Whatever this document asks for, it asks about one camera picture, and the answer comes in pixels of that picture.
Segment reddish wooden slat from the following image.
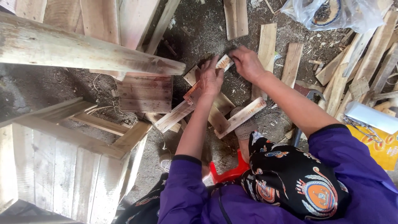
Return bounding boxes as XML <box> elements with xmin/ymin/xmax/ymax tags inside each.
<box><xmin>183</xmin><ymin>54</ymin><xmax>234</xmax><ymax>106</ymax></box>

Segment thin leaning wooden slat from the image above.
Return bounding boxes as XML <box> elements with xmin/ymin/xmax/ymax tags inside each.
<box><xmin>146</xmin><ymin>0</ymin><xmax>181</xmax><ymax>55</ymax></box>

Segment narrow pale wooden slat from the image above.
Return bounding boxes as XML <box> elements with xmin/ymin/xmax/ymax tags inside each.
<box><xmin>154</xmin><ymin>100</ymin><xmax>197</xmax><ymax>134</ymax></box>

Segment red plastic stool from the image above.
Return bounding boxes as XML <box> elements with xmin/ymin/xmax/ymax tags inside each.
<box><xmin>209</xmin><ymin>149</ymin><xmax>250</xmax><ymax>185</ymax></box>

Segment yellow printed packet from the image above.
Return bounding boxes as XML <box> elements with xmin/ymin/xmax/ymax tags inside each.
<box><xmin>346</xmin><ymin>124</ymin><xmax>398</xmax><ymax>172</ymax></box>

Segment short brown wooden board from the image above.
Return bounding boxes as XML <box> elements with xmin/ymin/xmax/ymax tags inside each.
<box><xmin>207</xmin><ymin>104</ymin><xmax>231</xmax><ymax>135</ymax></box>

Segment pale slat with red stain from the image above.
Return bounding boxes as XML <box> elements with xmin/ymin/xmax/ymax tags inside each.
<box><xmin>214</xmin><ymin>97</ymin><xmax>267</xmax><ymax>139</ymax></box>

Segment purple jacket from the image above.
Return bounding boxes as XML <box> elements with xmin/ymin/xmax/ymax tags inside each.
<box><xmin>157</xmin><ymin>124</ymin><xmax>398</xmax><ymax>224</ymax></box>

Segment large pale wooden crate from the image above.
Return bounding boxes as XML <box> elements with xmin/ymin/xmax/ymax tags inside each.
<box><xmin>0</xmin><ymin>97</ymin><xmax>153</xmax><ymax>223</ymax></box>

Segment brown wooden plank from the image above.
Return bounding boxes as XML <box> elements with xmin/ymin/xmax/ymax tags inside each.
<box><xmin>281</xmin><ymin>42</ymin><xmax>304</xmax><ymax>89</ymax></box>

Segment long pale wooden plank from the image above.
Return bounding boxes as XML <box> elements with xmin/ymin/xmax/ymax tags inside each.
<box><xmin>251</xmin><ymin>23</ymin><xmax>277</xmax><ymax>101</ymax></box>

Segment small dark wooden crate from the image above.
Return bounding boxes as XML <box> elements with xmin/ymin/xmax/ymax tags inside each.
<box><xmin>114</xmin><ymin>75</ymin><xmax>174</xmax><ymax>114</ymax></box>

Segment thick wooden beam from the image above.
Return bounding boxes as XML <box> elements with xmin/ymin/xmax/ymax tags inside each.
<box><xmin>0</xmin><ymin>12</ymin><xmax>186</xmax><ymax>76</ymax></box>

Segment clear plastic bag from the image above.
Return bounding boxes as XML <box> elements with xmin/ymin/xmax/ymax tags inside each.
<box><xmin>280</xmin><ymin>0</ymin><xmax>393</xmax><ymax>34</ymax></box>

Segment person's left hand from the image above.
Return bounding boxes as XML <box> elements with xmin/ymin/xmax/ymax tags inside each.
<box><xmin>198</xmin><ymin>55</ymin><xmax>225</xmax><ymax>98</ymax></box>

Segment white box with wire clip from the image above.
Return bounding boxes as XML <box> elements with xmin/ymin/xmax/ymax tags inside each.
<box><xmin>343</xmin><ymin>101</ymin><xmax>398</xmax><ymax>144</ymax></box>

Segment upright wooden crate boards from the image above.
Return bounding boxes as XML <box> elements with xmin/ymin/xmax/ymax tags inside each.
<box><xmin>0</xmin><ymin>0</ymin><xmax>161</xmax><ymax>81</ymax></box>

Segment person's right hand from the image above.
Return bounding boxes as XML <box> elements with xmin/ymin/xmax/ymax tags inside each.
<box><xmin>228</xmin><ymin>46</ymin><xmax>269</xmax><ymax>84</ymax></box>

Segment claw hammer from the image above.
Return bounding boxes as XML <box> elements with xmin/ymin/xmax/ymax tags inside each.
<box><xmin>291</xmin><ymin>90</ymin><xmax>326</xmax><ymax>148</ymax></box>

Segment beige perforated slipper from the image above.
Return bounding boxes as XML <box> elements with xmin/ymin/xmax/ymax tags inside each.
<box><xmin>230</xmin><ymin>106</ymin><xmax>258</xmax><ymax>141</ymax></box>
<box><xmin>159</xmin><ymin>153</ymin><xmax>173</xmax><ymax>173</ymax></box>

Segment short wide wooden plank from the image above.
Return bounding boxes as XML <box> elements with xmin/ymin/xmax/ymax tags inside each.
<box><xmin>223</xmin><ymin>0</ymin><xmax>249</xmax><ymax>41</ymax></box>

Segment heap of wooden slats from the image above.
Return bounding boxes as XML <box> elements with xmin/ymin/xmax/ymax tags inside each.
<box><xmin>314</xmin><ymin>11</ymin><xmax>398</xmax><ymax>122</ymax></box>

